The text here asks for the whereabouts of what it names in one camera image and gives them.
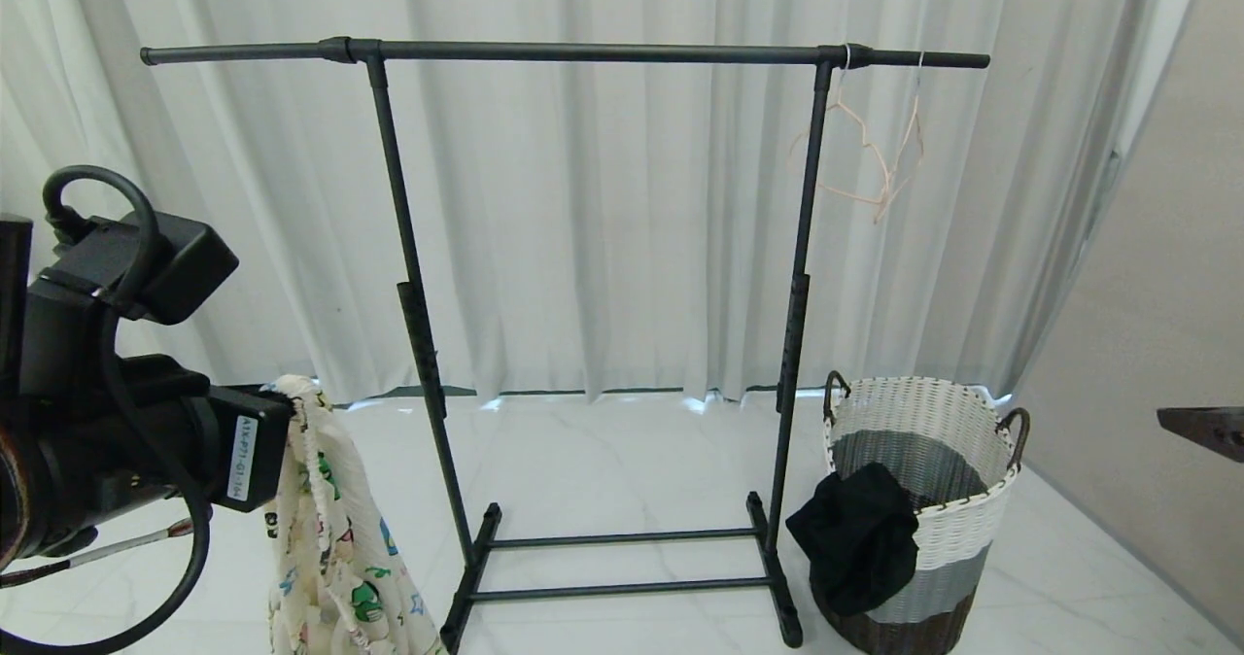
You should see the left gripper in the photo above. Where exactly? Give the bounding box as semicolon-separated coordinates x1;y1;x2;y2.
97;354;295;551

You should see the cream printed garment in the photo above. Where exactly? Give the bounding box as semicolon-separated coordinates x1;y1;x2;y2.
264;375;448;655

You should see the black garment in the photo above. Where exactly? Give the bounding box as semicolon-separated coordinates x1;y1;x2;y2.
785;462;920;618

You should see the pink clothes hanger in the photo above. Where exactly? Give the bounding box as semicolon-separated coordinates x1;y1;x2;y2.
870;51;926;225
789;45;893;204

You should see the black clothes rack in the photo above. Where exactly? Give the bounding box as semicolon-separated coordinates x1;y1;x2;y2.
139;36;991;649

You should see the white laundry basket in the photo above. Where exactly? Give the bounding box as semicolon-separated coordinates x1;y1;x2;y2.
821;370;1031;655

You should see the white curtain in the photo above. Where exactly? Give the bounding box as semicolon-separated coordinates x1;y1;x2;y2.
0;0;1172;409

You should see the beige partition panel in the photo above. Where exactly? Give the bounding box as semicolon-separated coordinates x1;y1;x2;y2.
1011;0;1244;641

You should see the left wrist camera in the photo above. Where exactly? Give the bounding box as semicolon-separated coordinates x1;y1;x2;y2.
39;210;240;328

